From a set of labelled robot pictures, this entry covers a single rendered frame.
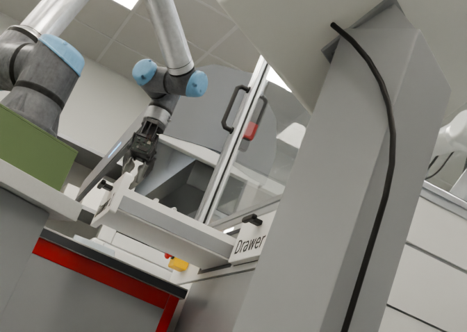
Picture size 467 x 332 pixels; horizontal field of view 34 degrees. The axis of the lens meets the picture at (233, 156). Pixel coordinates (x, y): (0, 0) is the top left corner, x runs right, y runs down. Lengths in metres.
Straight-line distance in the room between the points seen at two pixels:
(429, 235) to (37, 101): 0.89
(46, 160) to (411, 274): 0.80
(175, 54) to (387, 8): 1.05
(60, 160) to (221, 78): 1.54
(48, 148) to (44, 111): 0.10
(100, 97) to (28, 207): 4.90
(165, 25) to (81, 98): 4.43
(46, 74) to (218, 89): 1.45
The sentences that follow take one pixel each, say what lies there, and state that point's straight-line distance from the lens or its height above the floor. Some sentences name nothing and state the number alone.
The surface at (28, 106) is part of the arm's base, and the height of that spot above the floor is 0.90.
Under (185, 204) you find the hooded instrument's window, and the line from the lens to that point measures 2.95.
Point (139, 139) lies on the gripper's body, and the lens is 2.23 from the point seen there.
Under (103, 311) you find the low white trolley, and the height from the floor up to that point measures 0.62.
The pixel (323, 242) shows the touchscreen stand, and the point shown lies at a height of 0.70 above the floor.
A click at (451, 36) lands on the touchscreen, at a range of 1.28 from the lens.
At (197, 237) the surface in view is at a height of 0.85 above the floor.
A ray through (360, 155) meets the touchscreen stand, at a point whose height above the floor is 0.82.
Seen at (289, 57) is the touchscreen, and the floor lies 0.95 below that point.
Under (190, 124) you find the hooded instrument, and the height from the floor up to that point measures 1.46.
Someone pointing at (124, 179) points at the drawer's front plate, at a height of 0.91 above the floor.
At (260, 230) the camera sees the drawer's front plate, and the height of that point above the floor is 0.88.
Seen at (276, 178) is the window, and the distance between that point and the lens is 1.98.
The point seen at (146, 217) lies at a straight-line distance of 1.92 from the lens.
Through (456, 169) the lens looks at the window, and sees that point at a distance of 1.82.
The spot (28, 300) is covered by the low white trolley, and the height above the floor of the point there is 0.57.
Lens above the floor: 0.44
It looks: 19 degrees up
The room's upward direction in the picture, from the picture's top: 22 degrees clockwise
